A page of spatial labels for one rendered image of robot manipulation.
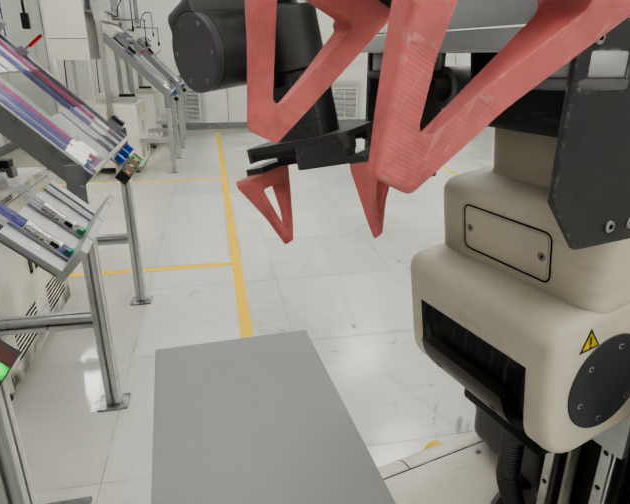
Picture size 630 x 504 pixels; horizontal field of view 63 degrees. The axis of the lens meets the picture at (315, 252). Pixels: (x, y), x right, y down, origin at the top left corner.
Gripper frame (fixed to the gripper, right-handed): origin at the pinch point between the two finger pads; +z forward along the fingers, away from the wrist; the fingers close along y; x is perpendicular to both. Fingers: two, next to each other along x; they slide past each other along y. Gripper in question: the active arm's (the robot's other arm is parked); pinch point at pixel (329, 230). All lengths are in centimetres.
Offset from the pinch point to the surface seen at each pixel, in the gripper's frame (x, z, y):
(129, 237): 102, 26, -153
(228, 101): 608, -35, -467
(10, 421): -7, 25, -60
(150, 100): 421, -50, -435
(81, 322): 43, 35, -112
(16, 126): 42, -22, -107
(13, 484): -9, 35, -61
